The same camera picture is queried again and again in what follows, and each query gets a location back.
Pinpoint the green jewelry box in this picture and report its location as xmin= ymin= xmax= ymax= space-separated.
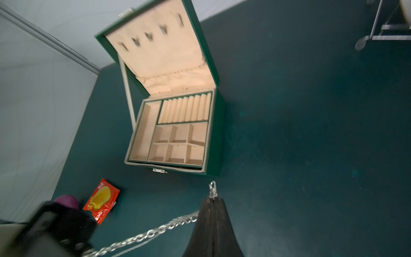
xmin=96 ymin=1 xmax=225 ymax=176

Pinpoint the red yellow snack packet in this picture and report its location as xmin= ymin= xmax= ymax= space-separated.
xmin=83 ymin=178 xmax=121 ymax=225

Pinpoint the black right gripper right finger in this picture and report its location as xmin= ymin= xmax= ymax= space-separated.
xmin=213 ymin=197 xmax=244 ymax=257

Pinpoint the silver jewelry chain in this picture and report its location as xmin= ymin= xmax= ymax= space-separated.
xmin=81 ymin=180 xmax=218 ymax=257

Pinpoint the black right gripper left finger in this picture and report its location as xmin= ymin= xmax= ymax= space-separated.
xmin=183 ymin=198 xmax=214 ymax=257

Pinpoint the metal plate rack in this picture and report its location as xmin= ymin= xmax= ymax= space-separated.
xmin=354 ymin=1 xmax=411 ymax=51

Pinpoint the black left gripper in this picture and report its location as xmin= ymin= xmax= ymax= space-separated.
xmin=6 ymin=201 xmax=97 ymax=257

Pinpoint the purple ball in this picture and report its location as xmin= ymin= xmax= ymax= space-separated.
xmin=54 ymin=195 xmax=80 ymax=211

